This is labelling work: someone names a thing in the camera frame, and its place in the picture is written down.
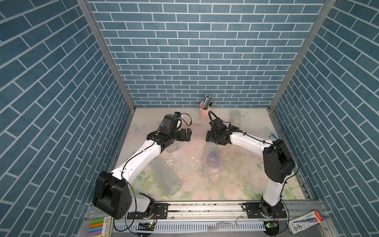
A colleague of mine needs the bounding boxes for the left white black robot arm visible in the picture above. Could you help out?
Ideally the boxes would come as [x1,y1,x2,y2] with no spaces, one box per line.
[92,112,191,220]

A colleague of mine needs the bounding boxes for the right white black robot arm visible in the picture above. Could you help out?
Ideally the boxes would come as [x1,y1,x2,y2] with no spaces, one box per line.
[206,111,296,217]

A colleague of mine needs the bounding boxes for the bubble wrapped vase back left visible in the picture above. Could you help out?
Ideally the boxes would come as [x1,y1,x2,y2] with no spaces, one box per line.
[165,141,181,153]

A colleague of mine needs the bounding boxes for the bubble wrapped vase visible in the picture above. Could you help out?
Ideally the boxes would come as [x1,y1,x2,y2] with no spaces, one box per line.
[151,157,182,197]
[165,141,181,153]
[230,110,242,129]

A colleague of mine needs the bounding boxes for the bubble wrapped vase back right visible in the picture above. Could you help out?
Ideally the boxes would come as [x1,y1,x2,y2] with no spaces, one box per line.
[230,110,242,129]

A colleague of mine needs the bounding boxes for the bubble wrapped vase front left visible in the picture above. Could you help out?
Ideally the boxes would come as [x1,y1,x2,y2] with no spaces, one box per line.
[151,157,182,197]

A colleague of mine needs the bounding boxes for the pink pen cup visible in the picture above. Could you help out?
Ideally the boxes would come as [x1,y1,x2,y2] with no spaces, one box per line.
[199,102,213,120]

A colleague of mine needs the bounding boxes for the pens in cup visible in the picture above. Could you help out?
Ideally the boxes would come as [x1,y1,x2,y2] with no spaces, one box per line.
[200,94,216,110]

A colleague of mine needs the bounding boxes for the small blue white object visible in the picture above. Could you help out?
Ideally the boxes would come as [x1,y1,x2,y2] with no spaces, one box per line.
[269,133,278,141]

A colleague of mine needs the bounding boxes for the white red blue box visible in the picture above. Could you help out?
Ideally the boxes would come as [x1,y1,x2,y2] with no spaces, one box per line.
[287,210,326,234]

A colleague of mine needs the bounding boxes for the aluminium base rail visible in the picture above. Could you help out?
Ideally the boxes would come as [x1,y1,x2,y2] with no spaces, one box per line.
[78,199,337,237]

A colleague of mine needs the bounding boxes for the white slotted cable duct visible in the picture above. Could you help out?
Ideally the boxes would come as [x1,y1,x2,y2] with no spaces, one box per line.
[130,221,266,234]

